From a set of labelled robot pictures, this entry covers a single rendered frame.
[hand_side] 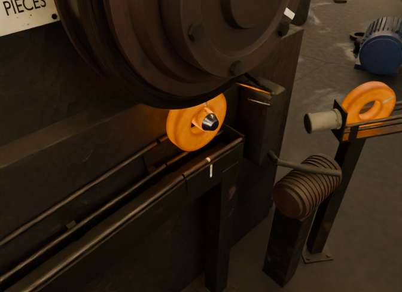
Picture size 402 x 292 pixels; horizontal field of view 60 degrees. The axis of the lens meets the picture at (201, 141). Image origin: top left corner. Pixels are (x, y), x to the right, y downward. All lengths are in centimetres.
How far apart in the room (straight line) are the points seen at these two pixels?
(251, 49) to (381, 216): 133
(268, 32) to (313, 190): 56
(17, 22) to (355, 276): 140
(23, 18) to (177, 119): 32
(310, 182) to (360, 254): 63
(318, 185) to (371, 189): 84
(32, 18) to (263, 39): 37
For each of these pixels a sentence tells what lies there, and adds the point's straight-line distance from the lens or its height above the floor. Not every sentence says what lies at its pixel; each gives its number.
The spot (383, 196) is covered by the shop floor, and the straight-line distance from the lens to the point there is 190.
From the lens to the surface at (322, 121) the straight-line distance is 104.
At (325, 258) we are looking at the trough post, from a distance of 156.
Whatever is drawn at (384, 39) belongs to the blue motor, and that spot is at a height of 31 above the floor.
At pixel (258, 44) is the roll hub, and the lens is 62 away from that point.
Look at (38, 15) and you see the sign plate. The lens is 61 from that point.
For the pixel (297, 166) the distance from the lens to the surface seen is 103.
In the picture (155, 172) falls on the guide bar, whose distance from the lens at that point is 81.
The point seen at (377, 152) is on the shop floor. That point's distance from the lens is 214.
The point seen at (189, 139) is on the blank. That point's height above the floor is 78.
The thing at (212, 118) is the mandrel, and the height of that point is 84.
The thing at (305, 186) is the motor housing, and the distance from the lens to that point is 105.
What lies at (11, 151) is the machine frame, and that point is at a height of 87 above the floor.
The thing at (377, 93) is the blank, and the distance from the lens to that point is 107.
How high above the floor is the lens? 127
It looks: 40 degrees down
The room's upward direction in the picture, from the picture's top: straight up
